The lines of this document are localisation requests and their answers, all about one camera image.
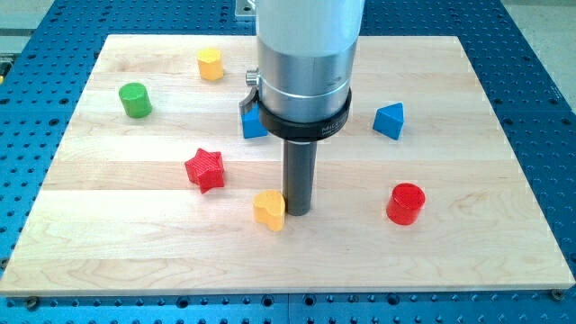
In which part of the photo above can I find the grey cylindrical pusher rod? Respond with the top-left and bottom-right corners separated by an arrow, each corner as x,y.
283,140 -> 317,216

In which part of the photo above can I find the red star block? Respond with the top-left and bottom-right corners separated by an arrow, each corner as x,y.
184,148 -> 225,194

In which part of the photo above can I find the light wooden board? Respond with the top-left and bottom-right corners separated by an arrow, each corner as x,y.
1,34 -> 574,296

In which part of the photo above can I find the blue triangle block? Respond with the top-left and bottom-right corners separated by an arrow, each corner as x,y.
373,102 -> 404,140

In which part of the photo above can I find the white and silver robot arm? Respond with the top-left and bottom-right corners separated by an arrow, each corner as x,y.
239,0 -> 365,142

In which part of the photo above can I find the yellow heart block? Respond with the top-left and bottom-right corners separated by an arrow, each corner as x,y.
252,190 -> 285,231

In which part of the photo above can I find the blue perforated metal base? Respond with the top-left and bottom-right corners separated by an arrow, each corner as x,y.
1,1 -> 575,323

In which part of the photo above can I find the yellow hexagon block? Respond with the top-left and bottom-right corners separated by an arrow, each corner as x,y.
197,48 -> 224,81

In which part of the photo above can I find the blue cube block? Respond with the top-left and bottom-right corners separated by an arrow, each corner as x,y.
240,103 -> 268,139

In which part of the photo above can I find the red cylinder block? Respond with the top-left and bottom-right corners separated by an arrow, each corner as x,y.
386,183 -> 426,226

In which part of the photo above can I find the green cylinder block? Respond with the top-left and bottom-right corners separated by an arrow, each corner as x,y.
119,83 -> 152,119

